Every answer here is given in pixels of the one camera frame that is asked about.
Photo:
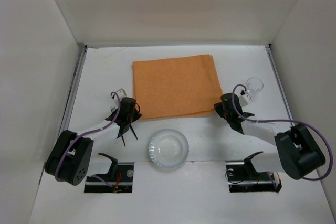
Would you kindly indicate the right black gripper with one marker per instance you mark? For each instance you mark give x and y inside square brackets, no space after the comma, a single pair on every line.
[234,118]

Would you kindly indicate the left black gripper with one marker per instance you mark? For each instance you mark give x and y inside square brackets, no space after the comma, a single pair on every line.
[125,123]

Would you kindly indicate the clear plastic cup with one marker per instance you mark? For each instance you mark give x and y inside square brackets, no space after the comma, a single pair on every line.
[254,86]

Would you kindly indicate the orange cloth napkin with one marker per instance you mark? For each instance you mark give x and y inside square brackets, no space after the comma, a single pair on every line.
[173,87]

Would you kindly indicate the clear plastic plate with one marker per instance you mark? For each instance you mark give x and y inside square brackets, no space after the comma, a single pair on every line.
[168,149]

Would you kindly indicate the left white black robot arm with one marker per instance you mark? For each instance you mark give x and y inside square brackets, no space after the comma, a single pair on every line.
[70,157]

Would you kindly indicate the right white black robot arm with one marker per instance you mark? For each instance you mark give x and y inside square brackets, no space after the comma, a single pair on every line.
[297,153]

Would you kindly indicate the black plastic knife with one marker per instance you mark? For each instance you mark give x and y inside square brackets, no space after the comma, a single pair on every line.
[134,132]

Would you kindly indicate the black plastic fork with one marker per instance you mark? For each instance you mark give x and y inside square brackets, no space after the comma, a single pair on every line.
[119,121]

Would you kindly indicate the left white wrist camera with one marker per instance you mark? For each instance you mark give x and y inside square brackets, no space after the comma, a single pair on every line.
[119,94]

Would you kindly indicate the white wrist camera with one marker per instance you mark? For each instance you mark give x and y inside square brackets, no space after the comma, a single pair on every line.
[244,99]
[119,94]

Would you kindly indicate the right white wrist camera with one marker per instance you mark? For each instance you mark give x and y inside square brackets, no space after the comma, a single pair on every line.
[244,99]

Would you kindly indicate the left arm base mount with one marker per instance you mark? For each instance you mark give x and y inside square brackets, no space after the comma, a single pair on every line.
[117,180]

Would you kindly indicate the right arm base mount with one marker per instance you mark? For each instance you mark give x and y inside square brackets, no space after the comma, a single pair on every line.
[243,178]

